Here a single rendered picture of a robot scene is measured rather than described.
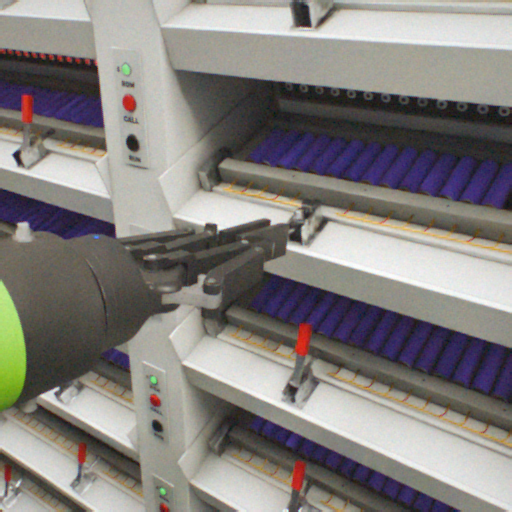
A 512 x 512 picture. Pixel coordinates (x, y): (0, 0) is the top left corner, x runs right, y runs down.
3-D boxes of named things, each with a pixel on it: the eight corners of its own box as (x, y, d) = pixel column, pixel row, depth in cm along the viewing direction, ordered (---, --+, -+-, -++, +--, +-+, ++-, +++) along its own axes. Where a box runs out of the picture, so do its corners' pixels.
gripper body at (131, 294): (20, 337, 41) (124, 301, 49) (108, 381, 37) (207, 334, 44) (17, 228, 39) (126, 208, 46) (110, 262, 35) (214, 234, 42)
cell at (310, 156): (333, 148, 71) (305, 182, 67) (319, 146, 72) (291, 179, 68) (331, 135, 70) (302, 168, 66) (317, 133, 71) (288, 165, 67)
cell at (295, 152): (317, 146, 72) (289, 178, 68) (304, 144, 73) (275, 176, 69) (315, 132, 71) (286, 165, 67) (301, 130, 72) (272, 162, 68)
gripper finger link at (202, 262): (137, 254, 42) (151, 260, 41) (244, 230, 50) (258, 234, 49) (135, 309, 43) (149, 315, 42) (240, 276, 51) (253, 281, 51)
